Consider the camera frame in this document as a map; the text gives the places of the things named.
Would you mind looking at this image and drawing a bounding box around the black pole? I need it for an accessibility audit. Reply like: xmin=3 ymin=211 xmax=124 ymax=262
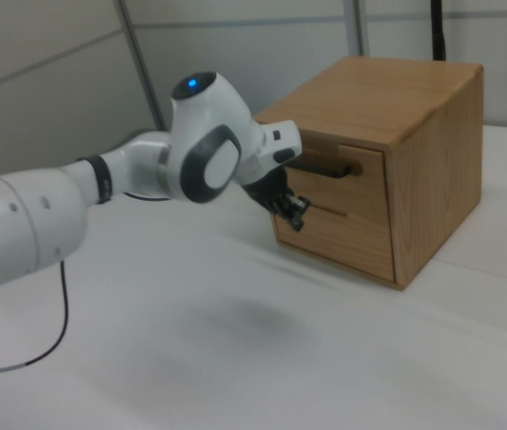
xmin=427 ymin=0 xmax=450 ymax=62

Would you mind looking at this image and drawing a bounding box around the black metal drawer handle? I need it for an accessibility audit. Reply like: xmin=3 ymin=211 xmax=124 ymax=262
xmin=286 ymin=158 xmax=354 ymax=180

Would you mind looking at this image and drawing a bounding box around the grey partition post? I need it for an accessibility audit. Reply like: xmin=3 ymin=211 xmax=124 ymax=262
xmin=348 ymin=0 xmax=370 ymax=58
xmin=117 ymin=0 xmax=168 ymax=132

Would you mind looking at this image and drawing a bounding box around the thin black cable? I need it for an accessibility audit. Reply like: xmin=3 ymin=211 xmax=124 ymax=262
xmin=0 ymin=189 xmax=170 ymax=374

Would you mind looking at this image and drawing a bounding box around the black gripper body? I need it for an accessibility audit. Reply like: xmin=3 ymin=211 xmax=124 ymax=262
xmin=241 ymin=166 xmax=293 ymax=211

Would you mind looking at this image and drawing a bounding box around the wooden two-drawer cabinet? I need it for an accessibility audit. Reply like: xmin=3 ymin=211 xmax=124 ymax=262
xmin=252 ymin=56 xmax=486 ymax=293

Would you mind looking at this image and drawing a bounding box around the wooden drawer with black handle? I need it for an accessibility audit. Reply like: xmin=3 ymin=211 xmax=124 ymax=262
xmin=279 ymin=133 xmax=391 ymax=219

